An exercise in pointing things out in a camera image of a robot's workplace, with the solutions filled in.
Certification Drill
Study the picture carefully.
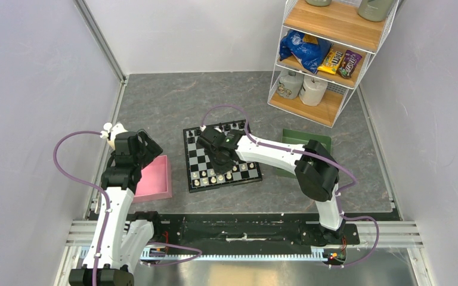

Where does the black white chessboard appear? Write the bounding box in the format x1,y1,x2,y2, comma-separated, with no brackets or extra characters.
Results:
182,119,262,193

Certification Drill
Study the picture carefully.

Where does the pink plastic tray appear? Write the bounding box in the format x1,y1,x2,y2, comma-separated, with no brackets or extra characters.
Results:
133,155,172,203

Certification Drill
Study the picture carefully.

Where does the green plastic tray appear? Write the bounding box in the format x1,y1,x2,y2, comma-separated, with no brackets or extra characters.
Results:
275,128,333,179

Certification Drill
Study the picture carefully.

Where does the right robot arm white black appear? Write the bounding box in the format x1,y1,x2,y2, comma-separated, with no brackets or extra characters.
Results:
196,126,346,244

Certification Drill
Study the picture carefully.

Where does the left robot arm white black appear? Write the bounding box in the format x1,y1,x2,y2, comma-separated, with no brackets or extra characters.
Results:
68,129,163,285

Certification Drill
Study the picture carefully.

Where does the white jug with label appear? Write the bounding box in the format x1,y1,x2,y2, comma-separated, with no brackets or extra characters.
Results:
277,70,304,100

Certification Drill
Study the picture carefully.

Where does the white paper roll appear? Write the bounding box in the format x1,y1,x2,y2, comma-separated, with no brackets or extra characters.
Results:
299,76,328,106

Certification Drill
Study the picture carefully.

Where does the blue snack bag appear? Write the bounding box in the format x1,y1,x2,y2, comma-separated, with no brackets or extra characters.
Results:
279,30,332,73

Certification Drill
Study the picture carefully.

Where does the yellow candy bag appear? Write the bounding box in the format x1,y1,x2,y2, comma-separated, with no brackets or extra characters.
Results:
317,48,345,74

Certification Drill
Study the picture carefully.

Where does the brown candy bag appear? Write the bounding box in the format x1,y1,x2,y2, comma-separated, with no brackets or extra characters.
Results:
336,49,363,79

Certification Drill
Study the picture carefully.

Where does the grey green bottle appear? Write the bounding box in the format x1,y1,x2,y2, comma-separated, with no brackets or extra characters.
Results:
357,0,395,22

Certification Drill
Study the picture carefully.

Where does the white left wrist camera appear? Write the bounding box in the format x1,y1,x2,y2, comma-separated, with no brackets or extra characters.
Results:
100,122,128,150

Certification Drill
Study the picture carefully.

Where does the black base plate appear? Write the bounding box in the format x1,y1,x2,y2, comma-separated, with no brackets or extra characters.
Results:
128,212,360,254

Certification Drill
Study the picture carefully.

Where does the grey cable duct strip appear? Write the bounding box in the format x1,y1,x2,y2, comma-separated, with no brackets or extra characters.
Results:
140,247,347,263

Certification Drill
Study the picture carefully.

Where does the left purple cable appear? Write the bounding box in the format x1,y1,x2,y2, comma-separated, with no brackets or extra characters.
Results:
52,130,203,286

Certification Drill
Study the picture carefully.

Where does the purple cable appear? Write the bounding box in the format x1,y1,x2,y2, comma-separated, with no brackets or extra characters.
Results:
52,130,203,286
200,104,380,269

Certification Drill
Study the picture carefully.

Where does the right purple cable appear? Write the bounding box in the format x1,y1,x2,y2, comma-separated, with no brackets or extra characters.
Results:
200,104,380,269

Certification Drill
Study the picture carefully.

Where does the white wire wooden shelf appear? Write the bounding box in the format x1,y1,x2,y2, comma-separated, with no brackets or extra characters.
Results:
268,1,399,127

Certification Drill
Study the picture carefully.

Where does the aluminium corner rail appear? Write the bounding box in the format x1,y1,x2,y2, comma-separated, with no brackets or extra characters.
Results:
73,0,128,83

